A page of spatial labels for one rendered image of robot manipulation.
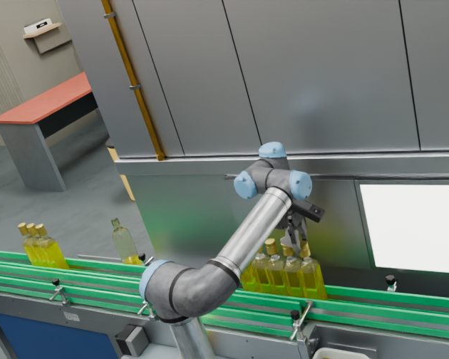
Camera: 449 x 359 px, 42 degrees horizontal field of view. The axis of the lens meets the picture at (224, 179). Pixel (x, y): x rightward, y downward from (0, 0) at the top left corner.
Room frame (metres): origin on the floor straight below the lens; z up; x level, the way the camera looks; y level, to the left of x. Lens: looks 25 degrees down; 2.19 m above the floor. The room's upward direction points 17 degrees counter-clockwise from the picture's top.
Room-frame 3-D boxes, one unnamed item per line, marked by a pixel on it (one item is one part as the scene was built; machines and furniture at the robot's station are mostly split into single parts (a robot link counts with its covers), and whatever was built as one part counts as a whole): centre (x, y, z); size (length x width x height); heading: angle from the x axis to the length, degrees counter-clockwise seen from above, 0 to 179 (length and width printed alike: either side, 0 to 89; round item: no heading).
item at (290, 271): (1.58, -0.13, 0.99); 0.06 x 0.06 x 0.21; 54
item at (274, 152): (1.56, -0.15, 1.45); 0.09 x 0.08 x 0.11; 130
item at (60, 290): (2.04, 0.79, 0.94); 0.07 x 0.04 x 0.13; 144
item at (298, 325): (1.45, -0.10, 0.95); 0.17 x 0.03 x 0.12; 144
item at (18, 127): (6.23, 1.29, 0.39); 1.54 x 0.76 x 0.79; 136
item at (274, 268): (1.62, -0.08, 0.99); 0.06 x 0.06 x 0.21; 53
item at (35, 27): (7.41, 1.66, 1.38); 0.38 x 0.36 x 0.10; 46
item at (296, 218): (1.56, -0.15, 1.29); 0.09 x 0.08 x 0.12; 54
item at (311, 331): (1.46, -0.11, 0.85); 0.09 x 0.04 x 0.07; 144
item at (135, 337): (1.81, 0.52, 0.79); 0.08 x 0.08 x 0.08; 54
